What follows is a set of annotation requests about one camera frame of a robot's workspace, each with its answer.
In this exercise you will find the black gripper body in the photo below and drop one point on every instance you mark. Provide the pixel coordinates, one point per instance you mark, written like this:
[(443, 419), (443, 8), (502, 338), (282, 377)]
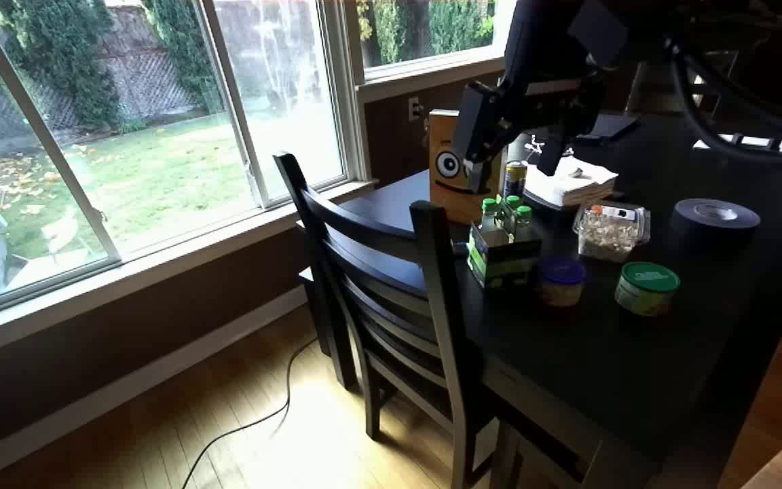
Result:
[(491, 118)]

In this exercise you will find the blue lid can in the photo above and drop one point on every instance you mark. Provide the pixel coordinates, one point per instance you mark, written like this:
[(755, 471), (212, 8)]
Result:
[(561, 282)]

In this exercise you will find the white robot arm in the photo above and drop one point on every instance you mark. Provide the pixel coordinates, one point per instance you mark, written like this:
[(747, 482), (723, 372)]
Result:
[(723, 61)]

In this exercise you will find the green lid can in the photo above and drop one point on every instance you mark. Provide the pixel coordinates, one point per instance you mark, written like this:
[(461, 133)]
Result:
[(647, 288)]

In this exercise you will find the white folded cloth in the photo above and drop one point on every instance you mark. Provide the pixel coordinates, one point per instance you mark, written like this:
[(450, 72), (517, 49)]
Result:
[(572, 183)]

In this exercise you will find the orange smiley face box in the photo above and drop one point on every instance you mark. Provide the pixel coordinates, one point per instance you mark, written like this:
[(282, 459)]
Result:
[(450, 183)]

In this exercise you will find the clear plastic food container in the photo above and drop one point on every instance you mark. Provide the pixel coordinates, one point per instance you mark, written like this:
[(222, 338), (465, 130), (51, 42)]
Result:
[(612, 232)]

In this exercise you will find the dark tape roll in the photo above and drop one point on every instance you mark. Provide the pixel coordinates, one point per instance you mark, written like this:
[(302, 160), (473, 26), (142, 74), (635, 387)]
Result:
[(715, 214)]

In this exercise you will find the white papers on table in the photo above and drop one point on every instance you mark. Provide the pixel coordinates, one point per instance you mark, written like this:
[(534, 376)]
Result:
[(753, 142)]

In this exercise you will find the dark wooden chair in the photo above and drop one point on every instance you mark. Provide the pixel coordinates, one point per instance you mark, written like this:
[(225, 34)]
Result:
[(401, 300)]

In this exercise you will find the wall power outlet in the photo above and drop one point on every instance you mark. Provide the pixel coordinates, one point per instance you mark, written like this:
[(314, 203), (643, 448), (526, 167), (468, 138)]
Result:
[(413, 108)]

